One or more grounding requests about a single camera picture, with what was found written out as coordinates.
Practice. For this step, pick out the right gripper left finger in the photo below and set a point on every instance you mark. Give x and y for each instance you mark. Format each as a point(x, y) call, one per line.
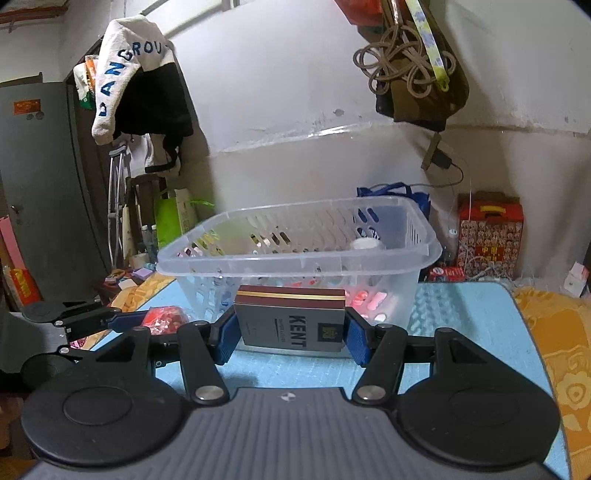
point(202, 347)

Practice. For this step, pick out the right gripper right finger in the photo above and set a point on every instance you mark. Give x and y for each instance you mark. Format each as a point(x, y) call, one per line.
point(379, 350)

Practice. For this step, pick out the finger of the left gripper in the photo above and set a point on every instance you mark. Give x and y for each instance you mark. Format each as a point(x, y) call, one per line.
point(124, 321)

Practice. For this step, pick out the red snack packet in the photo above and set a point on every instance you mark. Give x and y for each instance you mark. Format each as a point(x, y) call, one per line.
point(164, 320)

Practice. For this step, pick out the Kent cigarette box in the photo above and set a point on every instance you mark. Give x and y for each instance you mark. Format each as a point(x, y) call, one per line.
point(291, 318)

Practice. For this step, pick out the white bottle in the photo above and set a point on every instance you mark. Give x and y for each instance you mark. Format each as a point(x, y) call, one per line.
point(366, 243)

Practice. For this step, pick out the clear plastic basket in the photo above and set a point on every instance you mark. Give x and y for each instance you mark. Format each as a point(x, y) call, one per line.
point(306, 245)

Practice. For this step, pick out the green paper bag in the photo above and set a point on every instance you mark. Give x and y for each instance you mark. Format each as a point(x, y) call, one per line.
point(175, 213)

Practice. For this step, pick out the grey metal door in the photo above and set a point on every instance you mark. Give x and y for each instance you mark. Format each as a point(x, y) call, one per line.
point(46, 192)

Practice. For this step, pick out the metal crutches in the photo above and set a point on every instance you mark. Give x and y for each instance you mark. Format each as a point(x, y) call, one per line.
point(115, 198)

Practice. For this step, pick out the red patterned gift box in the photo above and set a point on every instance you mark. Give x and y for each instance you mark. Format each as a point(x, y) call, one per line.
point(491, 227)

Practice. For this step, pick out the orange floral blanket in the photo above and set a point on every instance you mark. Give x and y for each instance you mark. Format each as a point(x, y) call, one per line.
point(560, 326)

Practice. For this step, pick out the black power adapter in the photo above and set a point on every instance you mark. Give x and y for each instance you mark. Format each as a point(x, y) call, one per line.
point(438, 153)

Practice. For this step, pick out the small white box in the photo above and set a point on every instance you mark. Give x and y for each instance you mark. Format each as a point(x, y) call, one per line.
point(576, 280)

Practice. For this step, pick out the black hanging garment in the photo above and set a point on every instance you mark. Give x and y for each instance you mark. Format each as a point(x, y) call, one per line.
point(153, 103)

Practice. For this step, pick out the brown hanging bag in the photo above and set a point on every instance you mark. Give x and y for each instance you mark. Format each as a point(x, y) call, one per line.
point(415, 97)

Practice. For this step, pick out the white hanging garment blue letters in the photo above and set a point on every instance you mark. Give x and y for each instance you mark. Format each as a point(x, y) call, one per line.
point(128, 44)

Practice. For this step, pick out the red hanging bag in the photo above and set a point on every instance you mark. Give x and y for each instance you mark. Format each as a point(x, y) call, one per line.
point(366, 13)

